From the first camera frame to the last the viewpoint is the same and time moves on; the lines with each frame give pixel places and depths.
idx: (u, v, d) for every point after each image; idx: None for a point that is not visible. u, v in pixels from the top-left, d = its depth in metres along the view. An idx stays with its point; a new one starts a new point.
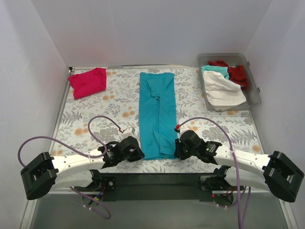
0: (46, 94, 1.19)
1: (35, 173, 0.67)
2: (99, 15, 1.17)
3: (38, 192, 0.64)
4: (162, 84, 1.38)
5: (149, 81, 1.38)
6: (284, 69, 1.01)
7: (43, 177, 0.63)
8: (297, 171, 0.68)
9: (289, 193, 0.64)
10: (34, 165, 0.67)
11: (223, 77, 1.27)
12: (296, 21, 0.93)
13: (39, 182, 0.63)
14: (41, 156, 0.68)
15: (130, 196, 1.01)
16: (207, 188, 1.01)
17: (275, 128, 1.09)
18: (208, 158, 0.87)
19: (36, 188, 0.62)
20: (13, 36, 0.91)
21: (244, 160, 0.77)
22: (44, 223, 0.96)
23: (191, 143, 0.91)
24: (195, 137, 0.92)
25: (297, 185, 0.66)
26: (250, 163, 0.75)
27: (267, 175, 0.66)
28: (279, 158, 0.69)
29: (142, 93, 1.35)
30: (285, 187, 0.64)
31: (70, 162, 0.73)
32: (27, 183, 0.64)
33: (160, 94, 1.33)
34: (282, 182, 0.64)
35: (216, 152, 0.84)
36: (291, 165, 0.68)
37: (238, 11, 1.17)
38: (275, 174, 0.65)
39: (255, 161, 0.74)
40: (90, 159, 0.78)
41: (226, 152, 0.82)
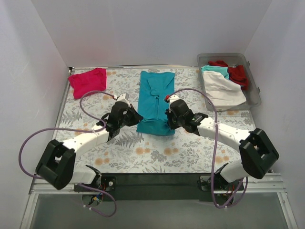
0: (46, 94, 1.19)
1: (51, 164, 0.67)
2: (99, 15, 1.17)
3: (64, 177, 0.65)
4: (162, 83, 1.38)
5: (149, 81, 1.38)
6: (284, 69, 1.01)
7: (64, 160, 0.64)
8: (272, 150, 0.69)
9: (258, 168, 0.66)
10: (48, 156, 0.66)
11: (223, 77, 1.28)
12: (296, 21, 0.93)
13: (63, 166, 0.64)
14: (50, 145, 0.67)
15: (130, 196, 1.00)
16: (207, 188, 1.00)
17: (275, 127, 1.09)
18: (192, 128, 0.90)
19: (63, 171, 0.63)
20: (14, 35, 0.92)
21: (225, 132, 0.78)
22: (44, 224, 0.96)
23: (178, 111, 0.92)
24: (183, 106, 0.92)
25: (269, 163, 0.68)
26: (230, 135, 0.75)
27: (242, 147, 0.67)
28: (259, 134, 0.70)
29: (141, 92, 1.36)
30: (255, 161, 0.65)
31: (81, 140, 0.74)
32: (49, 173, 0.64)
33: (160, 93, 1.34)
34: (254, 155, 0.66)
35: (200, 122, 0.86)
36: (269, 144, 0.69)
37: (238, 11, 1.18)
38: (251, 148, 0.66)
39: (235, 134, 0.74)
40: (95, 133, 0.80)
41: (210, 124, 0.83)
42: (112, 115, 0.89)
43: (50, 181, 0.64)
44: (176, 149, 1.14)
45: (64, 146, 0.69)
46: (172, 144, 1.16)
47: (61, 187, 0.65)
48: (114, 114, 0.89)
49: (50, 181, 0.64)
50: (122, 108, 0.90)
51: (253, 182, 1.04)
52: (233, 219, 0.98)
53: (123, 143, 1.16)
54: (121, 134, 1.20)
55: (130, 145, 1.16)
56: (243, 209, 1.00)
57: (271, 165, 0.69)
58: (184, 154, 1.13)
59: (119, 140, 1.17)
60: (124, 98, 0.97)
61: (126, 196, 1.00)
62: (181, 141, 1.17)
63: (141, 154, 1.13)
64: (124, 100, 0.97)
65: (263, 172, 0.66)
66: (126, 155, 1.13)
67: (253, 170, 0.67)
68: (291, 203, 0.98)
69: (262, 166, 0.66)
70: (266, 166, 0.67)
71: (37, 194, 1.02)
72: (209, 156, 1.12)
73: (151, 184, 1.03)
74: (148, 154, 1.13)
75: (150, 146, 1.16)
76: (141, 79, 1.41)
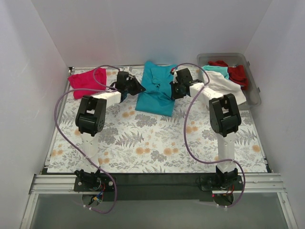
0: (46, 93, 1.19)
1: (87, 114, 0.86)
2: (99, 15, 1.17)
3: (100, 121, 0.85)
4: (164, 75, 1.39)
5: (152, 70, 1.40)
6: (284, 68, 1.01)
7: (99, 108, 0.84)
8: (236, 114, 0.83)
9: (218, 121, 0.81)
10: (84, 108, 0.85)
11: (223, 77, 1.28)
12: (296, 20, 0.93)
13: (98, 113, 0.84)
14: (85, 99, 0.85)
15: (130, 196, 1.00)
16: (207, 188, 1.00)
17: (275, 127, 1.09)
18: (186, 88, 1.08)
19: (99, 117, 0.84)
20: (14, 36, 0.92)
21: (206, 92, 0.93)
22: (44, 224, 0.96)
23: (180, 75, 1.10)
24: (185, 71, 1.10)
25: (230, 122, 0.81)
26: (208, 95, 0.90)
27: (211, 102, 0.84)
28: (228, 98, 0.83)
29: (144, 79, 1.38)
30: (217, 115, 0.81)
31: (105, 96, 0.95)
32: (89, 119, 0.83)
33: (161, 82, 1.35)
34: (218, 111, 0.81)
35: (193, 84, 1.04)
36: (235, 108, 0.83)
37: (238, 11, 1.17)
38: (217, 105, 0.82)
39: (212, 95, 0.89)
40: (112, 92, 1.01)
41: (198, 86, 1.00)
42: (118, 81, 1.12)
43: (89, 126, 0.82)
44: (176, 149, 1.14)
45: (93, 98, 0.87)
46: (172, 144, 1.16)
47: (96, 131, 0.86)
48: (120, 80, 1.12)
49: (89, 126, 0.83)
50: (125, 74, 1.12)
51: (253, 182, 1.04)
52: (233, 219, 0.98)
53: (123, 143, 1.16)
54: (122, 134, 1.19)
55: (130, 145, 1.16)
56: (244, 208, 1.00)
57: (233, 125, 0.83)
58: (184, 154, 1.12)
59: (119, 140, 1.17)
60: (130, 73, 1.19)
61: (126, 196, 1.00)
62: (181, 141, 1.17)
63: (141, 154, 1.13)
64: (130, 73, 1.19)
65: (221, 126, 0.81)
66: (126, 155, 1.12)
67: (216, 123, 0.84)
68: (292, 203, 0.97)
69: (223, 121, 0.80)
70: (227, 123, 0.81)
71: (37, 194, 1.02)
72: (209, 156, 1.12)
73: (152, 183, 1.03)
74: (148, 154, 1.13)
75: (150, 146, 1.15)
76: (144, 69, 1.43)
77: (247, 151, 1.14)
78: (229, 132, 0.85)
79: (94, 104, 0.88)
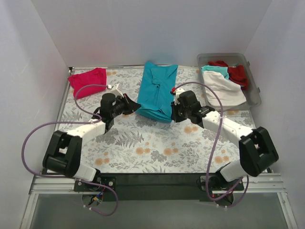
0: (46, 93, 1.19)
1: (57, 155, 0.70)
2: (99, 16, 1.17)
3: (73, 164, 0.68)
4: (165, 75, 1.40)
5: (152, 70, 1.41)
6: (284, 68, 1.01)
7: (71, 147, 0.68)
8: (272, 151, 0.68)
9: (254, 164, 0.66)
10: (54, 147, 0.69)
11: (223, 77, 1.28)
12: (296, 21, 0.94)
13: (71, 153, 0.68)
14: (55, 136, 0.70)
15: (130, 196, 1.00)
16: (207, 188, 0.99)
17: (275, 127, 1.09)
18: (197, 118, 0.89)
19: (71, 159, 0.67)
20: (14, 36, 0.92)
21: (228, 127, 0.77)
22: (44, 224, 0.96)
23: (187, 102, 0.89)
24: (192, 97, 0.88)
25: (267, 162, 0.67)
26: (232, 130, 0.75)
27: (241, 142, 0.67)
28: (260, 132, 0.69)
29: (144, 80, 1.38)
30: (252, 159, 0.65)
31: (82, 130, 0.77)
32: (59, 161, 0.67)
33: (161, 82, 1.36)
34: (252, 152, 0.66)
35: (206, 115, 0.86)
36: (270, 144, 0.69)
37: (238, 11, 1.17)
38: (250, 144, 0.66)
39: (238, 130, 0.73)
40: (94, 124, 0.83)
41: (215, 117, 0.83)
42: (102, 109, 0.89)
43: (59, 170, 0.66)
44: (176, 149, 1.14)
45: (67, 134, 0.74)
46: (172, 144, 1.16)
47: (73, 174, 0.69)
48: (105, 108, 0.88)
49: (60, 171, 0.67)
50: (112, 100, 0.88)
51: (253, 182, 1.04)
52: (233, 219, 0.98)
53: (123, 143, 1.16)
54: (121, 134, 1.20)
55: (130, 145, 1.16)
56: (244, 208, 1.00)
57: (269, 165, 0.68)
58: (184, 154, 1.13)
59: (119, 140, 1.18)
60: (117, 89, 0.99)
61: (126, 195, 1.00)
62: (181, 141, 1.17)
63: (141, 154, 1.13)
64: (117, 90, 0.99)
65: (258, 169, 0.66)
66: (126, 155, 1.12)
67: (249, 165, 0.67)
68: (292, 203, 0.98)
69: (259, 164, 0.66)
70: (264, 164, 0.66)
71: (37, 194, 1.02)
72: (209, 156, 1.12)
73: (152, 184, 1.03)
74: (148, 154, 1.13)
75: (150, 146, 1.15)
76: (144, 69, 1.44)
77: None
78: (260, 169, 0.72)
79: (67, 140, 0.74)
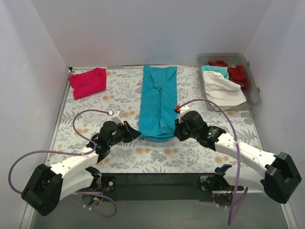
0: (46, 94, 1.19)
1: (37, 189, 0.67)
2: (99, 15, 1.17)
3: (49, 202, 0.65)
4: (165, 77, 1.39)
5: (152, 74, 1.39)
6: (284, 68, 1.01)
7: (50, 187, 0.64)
8: (296, 175, 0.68)
9: (282, 194, 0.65)
10: (34, 182, 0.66)
11: (223, 77, 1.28)
12: (296, 20, 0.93)
13: (48, 193, 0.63)
14: (38, 171, 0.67)
15: (130, 196, 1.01)
16: (207, 188, 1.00)
17: (275, 127, 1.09)
18: (208, 142, 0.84)
19: (47, 200, 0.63)
20: (13, 36, 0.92)
21: (248, 154, 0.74)
22: (44, 224, 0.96)
23: (193, 124, 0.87)
24: (198, 119, 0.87)
25: (292, 187, 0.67)
26: (253, 158, 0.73)
27: (267, 172, 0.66)
28: (284, 159, 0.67)
29: (145, 84, 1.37)
30: (280, 189, 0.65)
31: (69, 164, 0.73)
32: (35, 198, 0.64)
33: (162, 86, 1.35)
34: (280, 183, 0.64)
35: (218, 139, 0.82)
36: (294, 168, 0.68)
37: (238, 11, 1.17)
38: (277, 174, 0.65)
39: (259, 157, 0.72)
40: (85, 157, 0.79)
41: (229, 141, 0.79)
42: (101, 136, 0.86)
43: (34, 207, 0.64)
44: (176, 149, 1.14)
45: (51, 170, 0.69)
46: (172, 144, 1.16)
47: (45, 213, 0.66)
48: (103, 135, 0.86)
49: (35, 207, 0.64)
50: (111, 130, 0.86)
51: None
52: (233, 219, 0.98)
53: (123, 143, 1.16)
54: None
55: (130, 145, 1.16)
56: (244, 208, 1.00)
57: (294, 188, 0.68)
58: (184, 154, 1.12)
59: None
60: (118, 116, 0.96)
61: (126, 196, 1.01)
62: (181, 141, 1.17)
63: (141, 154, 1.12)
64: (117, 118, 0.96)
65: (286, 197, 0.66)
66: (125, 155, 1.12)
67: (276, 193, 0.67)
68: (291, 203, 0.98)
69: (287, 192, 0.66)
70: (290, 191, 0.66)
71: None
72: (209, 156, 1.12)
73: (152, 184, 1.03)
74: (148, 154, 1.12)
75: (150, 146, 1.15)
76: (144, 73, 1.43)
77: None
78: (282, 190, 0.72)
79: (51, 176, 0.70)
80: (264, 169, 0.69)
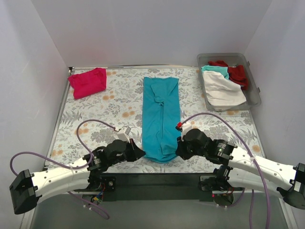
0: (46, 94, 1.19)
1: None
2: (99, 15, 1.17)
3: (24, 207, 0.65)
4: (166, 90, 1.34)
5: (152, 87, 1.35)
6: (284, 69, 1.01)
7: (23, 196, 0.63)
8: None
9: None
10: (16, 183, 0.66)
11: (223, 77, 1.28)
12: (296, 20, 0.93)
13: (20, 202, 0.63)
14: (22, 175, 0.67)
15: (130, 196, 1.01)
16: (207, 188, 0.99)
17: (275, 128, 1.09)
18: (219, 159, 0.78)
19: (19, 206, 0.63)
20: (13, 36, 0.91)
21: (268, 170, 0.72)
22: (44, 223, 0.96)
23: (198, 144, 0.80)
24: (203, 136, 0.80)
25: None
26: (275, 174, 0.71)
27: (293, 189, 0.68)
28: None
29: (146, 99, 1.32)
30: None
31: (51, 177, 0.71)
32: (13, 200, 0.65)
33: (164, 100, 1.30)
34: None
35: (232, 155, 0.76)
36: None
37: (238, 11, 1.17)
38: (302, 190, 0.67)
39: (280, 172, 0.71)
40: (72, 171, 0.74)
41: (245, 158, 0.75)
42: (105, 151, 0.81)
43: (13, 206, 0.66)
44: None
45: (31, 180, 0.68)
46: None
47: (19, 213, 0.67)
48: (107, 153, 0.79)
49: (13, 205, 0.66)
50: (117, 150, 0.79)
51: None
52: (233, 219, 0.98)
53: None
54: None
55: None
56: (244, 208, 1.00)
57: None
58: None
59: None
60: (125, 133, 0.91)
61: (126, 196, 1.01)
62: None
63: None
64: (124, 134, 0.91)
65: None
66: None
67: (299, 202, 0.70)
68: None
69: None
70: None
71: None
72: None
73: (152, 184, 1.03)
74: None
75: None
76: (144, 86, 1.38)
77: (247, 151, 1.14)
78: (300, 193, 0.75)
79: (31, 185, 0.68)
80: (289, 185, 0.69)
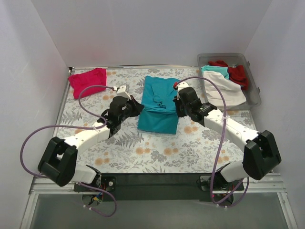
0: (46, 94, 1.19)
1: (54, 161, 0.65)
2: (99, 15, 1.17)
3: (67, 173, 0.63)
4: (166, 90, 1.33)
5: (153, 87, 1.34)
6: (284, 68, 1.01)
7: (66, 158, 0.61)
8: (276, 155, 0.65)
9: (258, 170, 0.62)
10: (49, 153, 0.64)
11: (223, 77, 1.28)
12: (297, 20, 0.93)
13: (64, 165, 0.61)
14: (52, 142, 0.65)
15: (131, 196, 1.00)
16: (207, 188, 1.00)
17: (275, 127, 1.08)
18: (198, 117, 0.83)
19: (65, 170, 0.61)
20: (13, 35, 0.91)
21: (232, 129, 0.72)
22: (44, 224, 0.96)
23: (186, 98, 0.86)
24: (192, 93, 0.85)
25: (269, 166, 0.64)
26: (237, 133, 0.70)
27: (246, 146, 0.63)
28: (266, 136, 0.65)
29: (145, 97, 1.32)
30: (257, 163, 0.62)
31: (82, 137, 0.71)
32: (52, 171, 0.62)
33: (163, 100, 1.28)
34: (258, 157, 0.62)
35: (208, 113, 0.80)
36: (274, 148, 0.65)
37: (238, 11, 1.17)
38: (256, 148, 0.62)
39: (243, 132, 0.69)
40: (96, 130, 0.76)
41: (218, 117, 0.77)
42: (112, 111, 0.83)
43: (52, 179, 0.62)
44: (176, 149, 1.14)
45: (65, 142, 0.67)
46: (172, 144, 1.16)
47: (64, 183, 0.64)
48: (113, 110, 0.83)
49: (52, 179, 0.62)
50: (121, 104, 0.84)
51: (253, 182, 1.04)
52: (233, 219, 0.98)
53: (123, 143, 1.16)
54: (121, 134, 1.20)
55: (130, 145, 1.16)
56: (244, 208, 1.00)
57: (271, 168, 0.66)
58: (184, 154, 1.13)
59: (120, 140, 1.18)
60: (125, 91, 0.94)
61: (126, 196, 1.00)
62: (181, 141, 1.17)
63: (141, 154, 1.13)
64: (124, 93, 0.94)
65: (261, 173, 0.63)
66: (125, 155, 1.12)
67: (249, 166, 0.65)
68: (291, 203, 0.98)
69: (263, 168, 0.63)
70: (267, 168, 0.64)
71: (37, 194, 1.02)
72: (209, 155, 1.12)
73: (152, 184, 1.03)
74: (148, 154, 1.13)
75: (150, 146, 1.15)
76: (144, 85, 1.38)
77: None
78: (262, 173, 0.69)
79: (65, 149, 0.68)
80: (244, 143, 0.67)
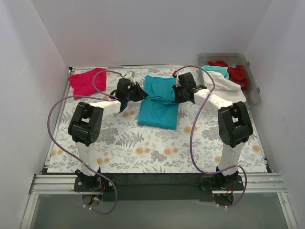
0: (46, 93, 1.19)
1: (81, 123, 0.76)
2: (99, 15, 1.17)
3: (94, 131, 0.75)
4: (166, 89, 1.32)
5: (153, 86, 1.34)
6: (284, 68, 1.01)
7: (95, 116, 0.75)
8: (248, 124, 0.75)
9: (228, 132, 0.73)
10: (78, 116, 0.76)
11: (223, 77, 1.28)
12: (297, 20, 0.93)
13: (93, 122, 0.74)
14: (80, 106, 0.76)
15: (131, 196, 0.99)
16: (207, 188, 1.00)
17: (275, 127, 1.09)
18: (189, 95, 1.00)
19: (94, 126, 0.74)
20: (13, 35, 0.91)
21: (213, 100, 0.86)
22: (44, 224, 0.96)
23: (182, 80, 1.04)
24: (188, 77, 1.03)
25: (241, 133, 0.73)
26: (216, 103, 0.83)
27: (220, 112, 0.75)
28: (238, 106, 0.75)
29: None
30: (227, 126, 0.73)
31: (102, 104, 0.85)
32: (81, 130, 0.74)
33: (163, 99, 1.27)
34: (228, 121, 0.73)
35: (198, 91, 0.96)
36: (247, 117, 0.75)
37: (238, 11, 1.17)
38: (227, 114, 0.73)
39: (220, 102, 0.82)
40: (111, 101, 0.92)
41: (204, 93, 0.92)
42: (119, 90, 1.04)
43: (82, 136, 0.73)
44: (176, 149, 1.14)
45: (90, 106, 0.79)
46: (172, 144, 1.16)
47: (91, 142, 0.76)
48: (120, 88, 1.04)
49: (82, 136, 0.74)
50: (127, 83, 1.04)
51: (253, 182, 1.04)
52: (233, 219, 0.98)
53: (123, 143, 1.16)
54: (121, 134, 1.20)
55: (130, 145, 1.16)
56: (244, 208, 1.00)
57: (244, 136, 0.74)
58: (184, 154, 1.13)
59: (119, 140, 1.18)
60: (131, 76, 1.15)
61: (126, 195, 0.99)
62: (181, 141, 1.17)
63: (142, 154, 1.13)
64: (130, 78, 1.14)
65: (232, 137, 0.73)
66: (126, 155, 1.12)
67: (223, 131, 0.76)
68: (291, 203, 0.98)
69: (233, 132, 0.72)
70: (238, 134, 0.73)
71: (37, 194, 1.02)
72: (209, 155, 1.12)
73: (151, 184, 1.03)
74: (148, 154, 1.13)
75: (150, 146, 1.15)
76: (144, 84, 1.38)
77: (247, 150, 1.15)
78: (239, 142, 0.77)
79: (89, 113, 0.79)
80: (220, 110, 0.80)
